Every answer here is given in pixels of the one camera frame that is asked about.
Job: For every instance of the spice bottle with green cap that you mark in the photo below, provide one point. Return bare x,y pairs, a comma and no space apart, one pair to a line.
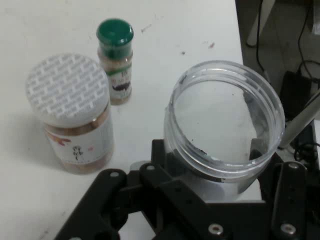
115,32

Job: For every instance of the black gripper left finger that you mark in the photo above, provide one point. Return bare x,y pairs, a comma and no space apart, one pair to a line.
160,195

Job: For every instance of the nut jar with patterned lid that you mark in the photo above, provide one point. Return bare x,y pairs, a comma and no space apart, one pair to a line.
67,85

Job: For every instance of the white slanted metal strut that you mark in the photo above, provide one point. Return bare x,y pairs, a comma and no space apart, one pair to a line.
298,120

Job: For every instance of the clear plastic jar with seeds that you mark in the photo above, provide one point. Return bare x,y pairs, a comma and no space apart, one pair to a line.
225,112

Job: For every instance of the black power adapter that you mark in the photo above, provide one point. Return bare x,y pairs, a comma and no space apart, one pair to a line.
296,95

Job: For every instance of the white table leg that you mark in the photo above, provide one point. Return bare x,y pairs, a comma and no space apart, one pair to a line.
254,22

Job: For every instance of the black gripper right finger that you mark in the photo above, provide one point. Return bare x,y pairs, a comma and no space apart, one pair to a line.
295,200

